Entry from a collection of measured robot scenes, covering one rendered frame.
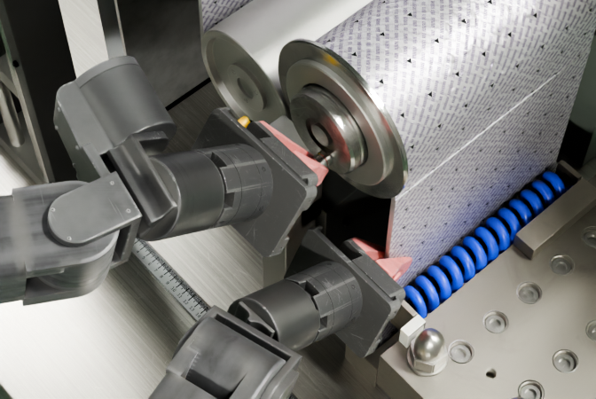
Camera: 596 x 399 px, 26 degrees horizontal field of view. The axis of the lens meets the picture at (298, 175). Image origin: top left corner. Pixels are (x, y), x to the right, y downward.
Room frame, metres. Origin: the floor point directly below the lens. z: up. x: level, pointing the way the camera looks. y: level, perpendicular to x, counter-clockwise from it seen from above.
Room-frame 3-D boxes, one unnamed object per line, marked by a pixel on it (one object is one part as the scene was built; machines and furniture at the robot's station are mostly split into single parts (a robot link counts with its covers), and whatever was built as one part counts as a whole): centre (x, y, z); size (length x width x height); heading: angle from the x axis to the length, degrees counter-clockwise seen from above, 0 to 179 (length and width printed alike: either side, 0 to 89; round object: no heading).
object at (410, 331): (0.51, -0.10, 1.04); 0.02 x 0.01 x 0.02; 132
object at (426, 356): (0.49, -0.11, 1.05); 0.04 x 0.04 x 0.04
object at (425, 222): (0.63, -0.16, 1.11); 0.23 x 0.01 x 0.18; 132
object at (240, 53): (0.77, -0.05, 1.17); 0.26 x 0.12 x 0.12; 132
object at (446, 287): (0.61, -0.18, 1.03); 0.21 x 0.04 x 0.03; 132
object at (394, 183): (0.59, -0.03, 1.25); 0.15 x 0.01 x 0.15; 42
